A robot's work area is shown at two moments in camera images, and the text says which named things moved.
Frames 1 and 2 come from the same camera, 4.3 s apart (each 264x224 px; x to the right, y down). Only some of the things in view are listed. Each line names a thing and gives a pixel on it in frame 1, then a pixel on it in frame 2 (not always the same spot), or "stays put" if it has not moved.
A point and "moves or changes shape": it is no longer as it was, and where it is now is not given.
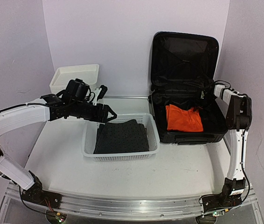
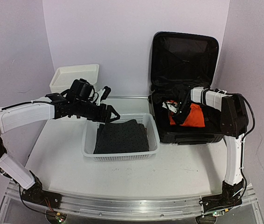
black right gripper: [198, 106] -> [181, 119]
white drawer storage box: [59, 77] stays put
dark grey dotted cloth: [128, 136] stays put
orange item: [182, 120] moves or changes shape
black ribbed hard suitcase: [183, 66] stays put
